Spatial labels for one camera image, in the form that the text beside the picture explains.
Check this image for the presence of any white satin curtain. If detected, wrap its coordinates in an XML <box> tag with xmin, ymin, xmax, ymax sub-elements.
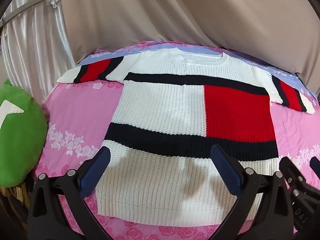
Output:
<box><xmin>0</xmin><ymin>0</ymin><xmax>75</xmax><ymax>105</ymax></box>

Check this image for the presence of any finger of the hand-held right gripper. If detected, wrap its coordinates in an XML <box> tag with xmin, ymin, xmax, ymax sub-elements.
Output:
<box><xmin>309</xmin><ymin>156</ymin><xmax>320</xmax><ymax>178</ymax></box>
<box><xmin>279</xmin><ymin>156</ymin><xmax>309</xmax><ymax>198</ymax></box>

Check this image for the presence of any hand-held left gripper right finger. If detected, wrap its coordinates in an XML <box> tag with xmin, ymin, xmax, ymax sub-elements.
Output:
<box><xmin>211</xmin><ymin>144</ymin><xmax>295</xmax><ymax>240</ymax></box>

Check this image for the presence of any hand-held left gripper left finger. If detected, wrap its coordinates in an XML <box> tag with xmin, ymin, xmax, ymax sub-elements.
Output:
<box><xmin>27</xmin><ymin>146</ymin><xmax>112</xmax><ymax>240</ymax></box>

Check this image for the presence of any white red navy knit sweater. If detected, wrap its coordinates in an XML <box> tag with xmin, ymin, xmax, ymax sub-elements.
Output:
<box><xmin>57</xmin><ymin>47</ymin><xmax>316</xmax><ymax>227</ymax></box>

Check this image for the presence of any wicker basket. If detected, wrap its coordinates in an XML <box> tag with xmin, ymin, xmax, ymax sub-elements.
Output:
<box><xmin>0</xmin><ymin>180</ymin><xmax>35</xmax><ymax>230</ymax></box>

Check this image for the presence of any green cushion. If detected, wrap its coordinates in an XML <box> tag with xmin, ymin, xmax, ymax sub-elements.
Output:
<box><xmin>0</xmin><ymin>79</ymin><xmax>48</xmax><ymax>188</ymax></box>

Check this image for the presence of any beige cloth backdrop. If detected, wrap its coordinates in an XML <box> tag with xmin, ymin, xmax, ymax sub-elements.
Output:
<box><xmin>60</xmin><ymin>0</ymin><xmax>320</xmax><ymax>90</ymax></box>

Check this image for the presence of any pink floral blanket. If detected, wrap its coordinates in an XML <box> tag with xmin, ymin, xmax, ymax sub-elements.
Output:
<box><xmin>34</xmin><ymin>41</ymin><xmax>320</xmax><ymax>240</ymax></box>

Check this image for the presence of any grey metal bar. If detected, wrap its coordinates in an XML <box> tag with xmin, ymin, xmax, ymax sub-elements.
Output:
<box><xmin>0</xmin><ymin>0</ymin><xmax>60</xmax><ymax>28</ymax></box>

